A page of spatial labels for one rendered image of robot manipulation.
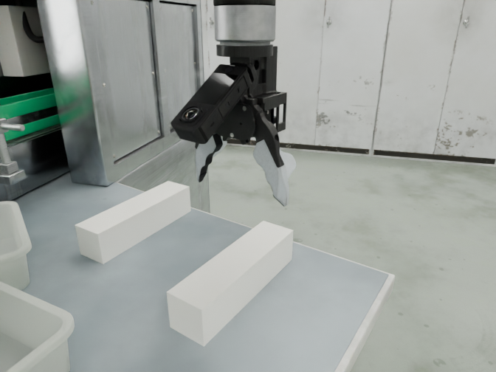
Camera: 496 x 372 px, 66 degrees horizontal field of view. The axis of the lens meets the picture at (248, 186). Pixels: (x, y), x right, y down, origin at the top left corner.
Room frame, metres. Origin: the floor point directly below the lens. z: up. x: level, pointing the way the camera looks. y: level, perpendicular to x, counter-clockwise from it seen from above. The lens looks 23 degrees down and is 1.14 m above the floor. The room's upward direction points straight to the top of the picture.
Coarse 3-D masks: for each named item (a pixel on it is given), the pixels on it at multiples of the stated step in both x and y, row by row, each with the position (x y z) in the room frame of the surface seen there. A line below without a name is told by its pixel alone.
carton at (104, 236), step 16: (144, 192) 0.73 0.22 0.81; (160, 192) 0.73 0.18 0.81; (176, 192) 0.73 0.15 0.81; (112, 208) 0.65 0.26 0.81; (128, 208) 0.65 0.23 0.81; (144, 208) 0.65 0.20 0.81; (160, 208) 0.68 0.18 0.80; (176, 208) 0.72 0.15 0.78; (80, 224) 0.59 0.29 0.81; (96, 224) 0.59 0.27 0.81; (112, 224) 0.59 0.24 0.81; (128, 224) 0.61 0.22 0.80; (144, 224) 0.64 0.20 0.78; (160, 224) 0.68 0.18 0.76; (80, 240) 0.58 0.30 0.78; (96, 240) 0.56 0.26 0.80; (112, 240) 0.58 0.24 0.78; (128, 240) 0.61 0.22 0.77; (96, 256) 0.57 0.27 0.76; (112, 256) 0.58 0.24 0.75
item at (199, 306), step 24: (240, 240) 0.54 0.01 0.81; (264, 240) 0.54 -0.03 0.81; (288, 240) 0.56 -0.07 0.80; (216, 264) 0.47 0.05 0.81; (240, 264) 0.47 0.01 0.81; (264, 264) 0.49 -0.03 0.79; (192, 288) 0.42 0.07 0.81; (216, 288) 0.42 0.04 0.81; (240, 288) 0.44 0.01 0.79; (168, 312) 0.41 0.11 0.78; (192, 312) 0.38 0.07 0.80; (216, 312) 0.40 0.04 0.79; (192, 336) 0.38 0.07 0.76
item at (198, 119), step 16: (224, 64) 0.50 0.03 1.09; (208, 80) 0.48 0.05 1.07; (224, 80) 0.47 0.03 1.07; (240, 80) 0.47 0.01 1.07; (208, 96) 0.45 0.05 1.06; (224, 96) 0.44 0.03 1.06; (240, 96) 0.47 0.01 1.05; (192, 112) 0.43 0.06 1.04; (208, 112) 0.43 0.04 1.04; (224, 112) 0.44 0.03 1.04; (176, 128) 0.42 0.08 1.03; (192, 128) 0.41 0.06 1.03; (208, 128) 0.42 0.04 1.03
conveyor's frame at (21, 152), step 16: (16, 144) 0.86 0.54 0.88; (32, 144) 0.90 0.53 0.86; (48, 144) 0.95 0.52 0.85; (0, 160) 0.81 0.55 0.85; (16, 160) 0.84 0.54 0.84; (32, 160) 0.89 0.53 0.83; (48, 160) 0.93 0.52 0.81; (64, 160) 0.99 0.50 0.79; (32, 176) 0.88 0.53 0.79; (48, 176) 0.92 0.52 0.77; (0, 192) 0.78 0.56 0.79; (16, 192) 0.82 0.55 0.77
